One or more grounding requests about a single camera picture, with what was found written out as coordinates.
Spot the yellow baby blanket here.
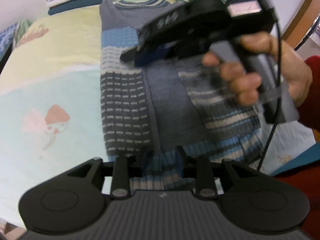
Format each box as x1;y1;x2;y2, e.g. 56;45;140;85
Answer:
0;0;320;230

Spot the grey knit sweater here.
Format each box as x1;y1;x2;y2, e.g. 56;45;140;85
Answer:
99;0;263;191

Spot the blue patterned cloth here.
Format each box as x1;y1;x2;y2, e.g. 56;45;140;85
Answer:
0;22;21;60

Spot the person right hand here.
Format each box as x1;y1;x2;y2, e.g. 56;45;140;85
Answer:
202;32;312;107

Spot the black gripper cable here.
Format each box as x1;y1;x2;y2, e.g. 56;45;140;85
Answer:
256;17;283;173

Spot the red sleeve forearm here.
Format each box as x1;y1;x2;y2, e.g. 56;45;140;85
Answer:
276;56;319;239

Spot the blue folded garment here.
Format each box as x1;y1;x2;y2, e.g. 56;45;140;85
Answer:
48;0;103;15

